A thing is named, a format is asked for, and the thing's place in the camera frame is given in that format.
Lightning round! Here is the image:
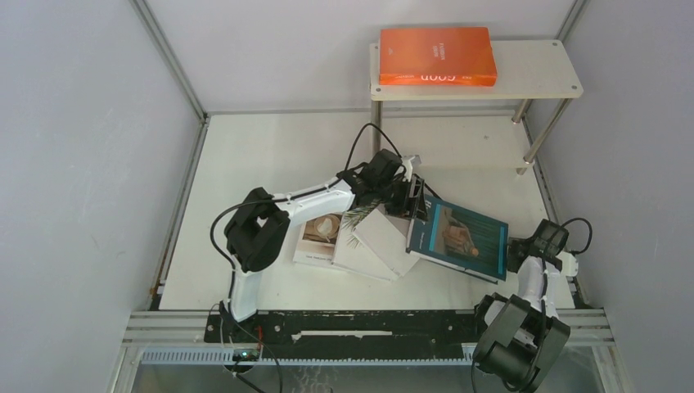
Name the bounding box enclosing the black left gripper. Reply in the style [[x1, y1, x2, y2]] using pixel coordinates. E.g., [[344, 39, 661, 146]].
[[375, 178, 430, 224]]

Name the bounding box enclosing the teal Humor book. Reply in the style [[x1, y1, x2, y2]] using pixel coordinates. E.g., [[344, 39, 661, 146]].
[[405, 195, 509, 284]]

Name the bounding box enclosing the orange hardcover book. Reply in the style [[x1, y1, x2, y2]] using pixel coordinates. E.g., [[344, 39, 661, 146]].
[[377, 26, 498, 87]]

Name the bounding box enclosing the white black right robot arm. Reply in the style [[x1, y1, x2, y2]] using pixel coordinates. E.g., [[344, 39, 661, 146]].
[[472, 219, 570, 392]]

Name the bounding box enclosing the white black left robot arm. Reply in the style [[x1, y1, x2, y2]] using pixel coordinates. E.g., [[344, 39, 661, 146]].
[[210, 149, 426, 341]]

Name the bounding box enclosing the grey white plain book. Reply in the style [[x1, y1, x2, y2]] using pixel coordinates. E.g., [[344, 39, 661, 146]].
[[353, 208, 420, 280]]

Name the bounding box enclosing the palm leaf cover book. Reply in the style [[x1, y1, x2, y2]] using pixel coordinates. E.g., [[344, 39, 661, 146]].
[[331, 201, 398, 282]]

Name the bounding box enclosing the coffee cover book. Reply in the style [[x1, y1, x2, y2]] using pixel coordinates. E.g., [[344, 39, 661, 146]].
[[293, 214, 342, 269]]

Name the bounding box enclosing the white raised shelf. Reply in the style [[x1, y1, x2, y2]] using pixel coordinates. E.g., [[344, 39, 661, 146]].
[[369, 40, 584, 174]]

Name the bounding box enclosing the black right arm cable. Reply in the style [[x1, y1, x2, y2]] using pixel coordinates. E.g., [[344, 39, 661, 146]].
[[468, 216, 594, 393]]

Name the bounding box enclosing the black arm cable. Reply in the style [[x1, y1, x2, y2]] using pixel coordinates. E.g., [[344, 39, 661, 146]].
[[208, 122, 405, 321], [468, 216, 594, 393]]

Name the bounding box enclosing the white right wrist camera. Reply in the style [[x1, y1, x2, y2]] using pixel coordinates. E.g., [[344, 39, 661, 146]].
[[557, 251, 579, 277]]

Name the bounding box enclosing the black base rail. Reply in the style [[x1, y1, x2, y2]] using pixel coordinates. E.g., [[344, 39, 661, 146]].
[[203, 310, 486, 361]]

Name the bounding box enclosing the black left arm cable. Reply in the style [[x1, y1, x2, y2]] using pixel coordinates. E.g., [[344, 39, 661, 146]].
[[208, 122, 405, 321]]

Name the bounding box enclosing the aluminium frame rail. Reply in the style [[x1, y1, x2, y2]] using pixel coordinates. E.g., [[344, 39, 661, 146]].
[[128, 0, 208, 123]]

